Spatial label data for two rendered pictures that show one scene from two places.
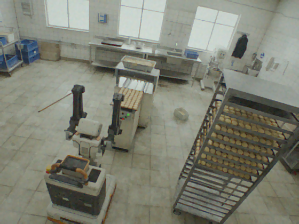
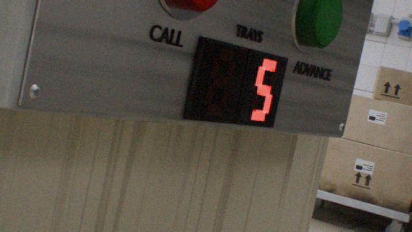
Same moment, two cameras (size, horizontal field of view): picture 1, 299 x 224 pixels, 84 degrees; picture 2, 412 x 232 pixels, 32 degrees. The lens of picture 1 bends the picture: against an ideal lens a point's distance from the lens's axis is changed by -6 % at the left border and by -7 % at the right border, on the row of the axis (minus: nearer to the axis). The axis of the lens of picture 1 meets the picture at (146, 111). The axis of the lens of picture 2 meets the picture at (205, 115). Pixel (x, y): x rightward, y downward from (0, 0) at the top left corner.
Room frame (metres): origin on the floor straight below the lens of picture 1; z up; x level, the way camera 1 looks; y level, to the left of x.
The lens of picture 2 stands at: (1.91, 0.60, 0.73)
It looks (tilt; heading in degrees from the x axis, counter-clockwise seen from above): 4 degrees down; 303
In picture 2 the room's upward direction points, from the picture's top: 12 degrees clockwise
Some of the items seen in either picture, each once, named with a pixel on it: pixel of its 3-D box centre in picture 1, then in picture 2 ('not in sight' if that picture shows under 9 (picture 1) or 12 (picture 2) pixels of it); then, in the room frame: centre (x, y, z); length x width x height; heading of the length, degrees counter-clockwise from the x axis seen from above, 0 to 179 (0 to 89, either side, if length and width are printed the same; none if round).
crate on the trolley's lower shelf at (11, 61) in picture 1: (5, 61); not in sight; (4.22, 4.09, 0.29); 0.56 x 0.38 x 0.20; 12
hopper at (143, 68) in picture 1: (138, 64); not in sight; (2.95, 0.28, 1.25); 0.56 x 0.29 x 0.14; 87
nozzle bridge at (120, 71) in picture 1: (136, 77); not in sight; (2.95, 0.28, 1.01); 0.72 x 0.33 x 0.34; 87
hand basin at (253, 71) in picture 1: (252, 68); not in sight; (5.78, -3.14, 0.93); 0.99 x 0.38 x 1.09; 4
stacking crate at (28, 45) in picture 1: (26, 45); not in sight; (5.17, 4.09, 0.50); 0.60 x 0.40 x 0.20; 7
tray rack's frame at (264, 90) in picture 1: (222, 160); not in sight; (1.37, -0.91, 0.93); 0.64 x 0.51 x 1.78; 79
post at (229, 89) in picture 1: (195, 164); not in sight; (1.21, -0.57, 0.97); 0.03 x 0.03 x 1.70; 79
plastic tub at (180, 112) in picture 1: (181, 113); not in sight; (3.55, -0.82, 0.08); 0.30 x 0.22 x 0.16; 38
